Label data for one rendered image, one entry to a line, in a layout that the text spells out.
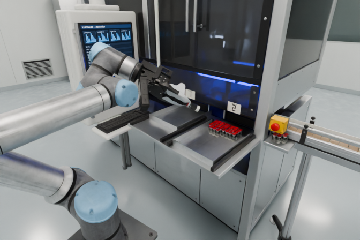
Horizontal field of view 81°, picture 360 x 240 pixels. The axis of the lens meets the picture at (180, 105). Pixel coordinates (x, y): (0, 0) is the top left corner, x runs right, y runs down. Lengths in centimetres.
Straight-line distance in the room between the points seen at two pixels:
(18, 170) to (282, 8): 110
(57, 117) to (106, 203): 30
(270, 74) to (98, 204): 91
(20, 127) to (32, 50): 559
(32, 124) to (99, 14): 111
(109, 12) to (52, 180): 113
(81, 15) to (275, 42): 109
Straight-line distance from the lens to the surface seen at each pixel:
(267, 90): 114
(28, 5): 608
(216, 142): 116
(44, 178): 73
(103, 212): 70
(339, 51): 571
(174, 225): 189
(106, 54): 73
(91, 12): 151
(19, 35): 602
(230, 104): 127
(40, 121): 52
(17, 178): 70
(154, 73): 73
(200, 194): 183
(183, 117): 143
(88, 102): 55
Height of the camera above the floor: 150
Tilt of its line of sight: 22 degrees down
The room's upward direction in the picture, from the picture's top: straight up
